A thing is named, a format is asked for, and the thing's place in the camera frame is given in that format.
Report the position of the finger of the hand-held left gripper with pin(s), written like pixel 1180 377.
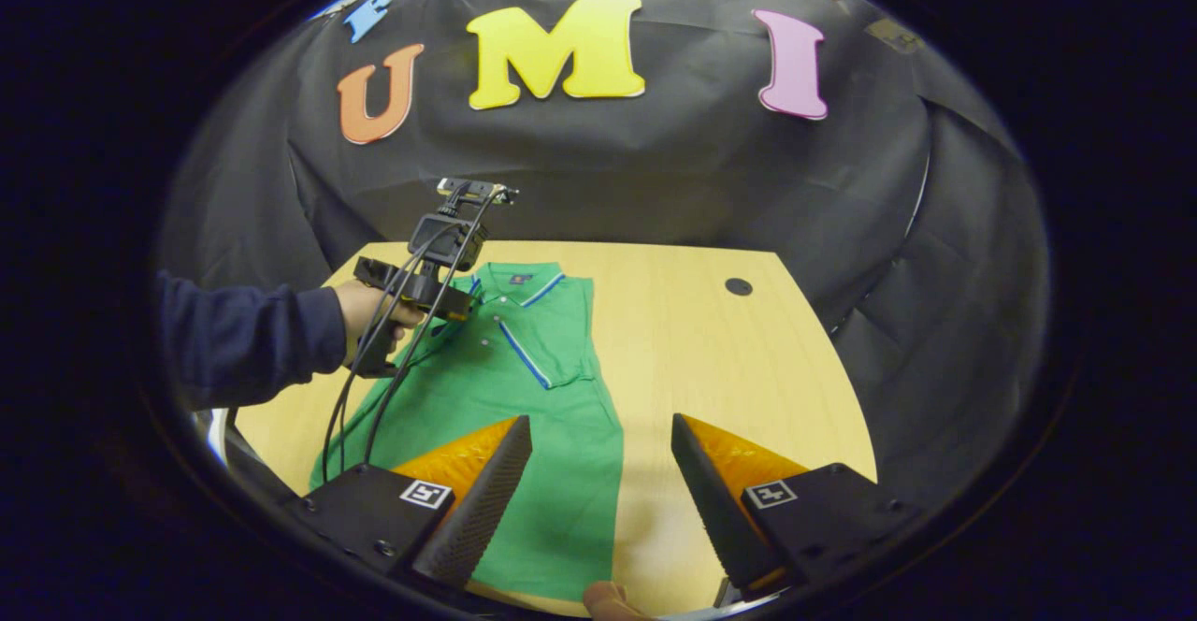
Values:
pixel 451 301

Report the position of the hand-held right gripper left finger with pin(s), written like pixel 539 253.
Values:
pixel 486 509

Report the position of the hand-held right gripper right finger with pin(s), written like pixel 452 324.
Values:
pixel 715 509

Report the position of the green T-shirt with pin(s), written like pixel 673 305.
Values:
pixel 561 471

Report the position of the black backdrop cloth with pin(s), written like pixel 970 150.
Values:
pixel 655 181

